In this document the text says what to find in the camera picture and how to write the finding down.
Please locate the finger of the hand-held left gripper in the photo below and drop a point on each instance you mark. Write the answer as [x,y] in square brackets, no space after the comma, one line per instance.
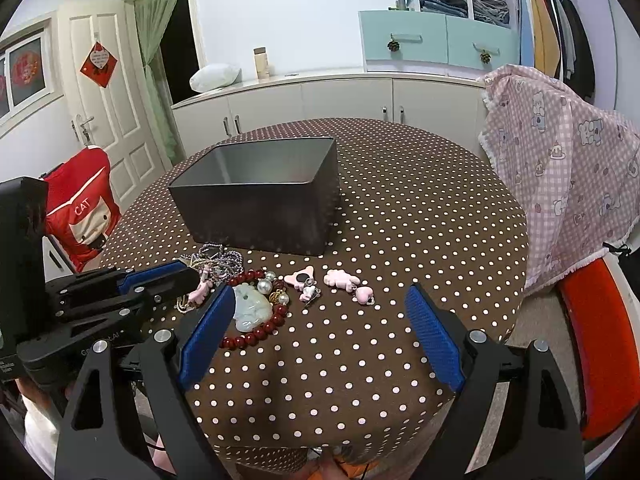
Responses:
[150,275]
[170,285]

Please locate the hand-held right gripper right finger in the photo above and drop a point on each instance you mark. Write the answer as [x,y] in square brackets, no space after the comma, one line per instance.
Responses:
[435,340]

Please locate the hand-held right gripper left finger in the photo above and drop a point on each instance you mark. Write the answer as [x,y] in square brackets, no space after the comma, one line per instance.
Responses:
[210,330]

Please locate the pink bow charm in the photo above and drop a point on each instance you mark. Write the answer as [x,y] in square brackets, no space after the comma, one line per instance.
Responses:
[202,292]

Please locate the pale jade pendant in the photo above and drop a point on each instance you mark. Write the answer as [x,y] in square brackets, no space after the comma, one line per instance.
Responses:
[252,307]

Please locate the grey metal tin box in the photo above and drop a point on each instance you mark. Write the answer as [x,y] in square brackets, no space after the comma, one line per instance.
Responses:
[260,210]

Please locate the person's left forearm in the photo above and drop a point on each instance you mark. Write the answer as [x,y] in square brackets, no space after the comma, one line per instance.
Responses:
[40,435]

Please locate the red printed chair cover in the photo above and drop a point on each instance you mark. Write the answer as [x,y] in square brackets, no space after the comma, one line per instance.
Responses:
[80,195]

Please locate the brown polka dot tablecloth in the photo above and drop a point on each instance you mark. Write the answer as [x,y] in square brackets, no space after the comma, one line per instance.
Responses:
[400,210]

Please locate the white panel door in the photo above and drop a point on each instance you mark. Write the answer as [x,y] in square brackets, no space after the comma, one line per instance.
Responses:
[125,125]

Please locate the orange plastic chair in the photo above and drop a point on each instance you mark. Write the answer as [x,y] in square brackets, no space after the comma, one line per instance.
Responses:
[600,350]

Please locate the window with red paper cutouts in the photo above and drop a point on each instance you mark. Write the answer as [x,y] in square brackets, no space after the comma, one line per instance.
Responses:
[27,67]

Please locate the red diamond door decoration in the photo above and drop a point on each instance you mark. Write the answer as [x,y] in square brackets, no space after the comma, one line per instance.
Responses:
[100,67]

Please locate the white pillow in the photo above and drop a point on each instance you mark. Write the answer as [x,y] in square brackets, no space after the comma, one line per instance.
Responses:
[215,78]

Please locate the green curtain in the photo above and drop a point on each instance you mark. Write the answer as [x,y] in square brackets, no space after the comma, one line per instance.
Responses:
[155,60]

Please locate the pink checkered printed blanket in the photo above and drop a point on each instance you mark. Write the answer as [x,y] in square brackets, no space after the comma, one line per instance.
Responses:
[560,160]

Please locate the beige bottle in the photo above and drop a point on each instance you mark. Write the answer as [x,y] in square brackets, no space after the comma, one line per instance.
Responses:
[261,62]

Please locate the white sideboard cabinet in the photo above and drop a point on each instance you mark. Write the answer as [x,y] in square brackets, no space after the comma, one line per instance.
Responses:
[350,95]

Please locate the teal drawer unit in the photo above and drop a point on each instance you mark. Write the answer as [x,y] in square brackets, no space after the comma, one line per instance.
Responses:
[430,57]

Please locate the row of hanging clothes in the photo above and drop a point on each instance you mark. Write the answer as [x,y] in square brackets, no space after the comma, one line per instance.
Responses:
[545,25]

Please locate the folded grey clothes stack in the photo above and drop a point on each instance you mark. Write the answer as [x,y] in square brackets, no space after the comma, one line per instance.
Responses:
[490,10]

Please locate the folded blue jeans stack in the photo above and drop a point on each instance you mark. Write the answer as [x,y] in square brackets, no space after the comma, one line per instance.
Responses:
[442,5]

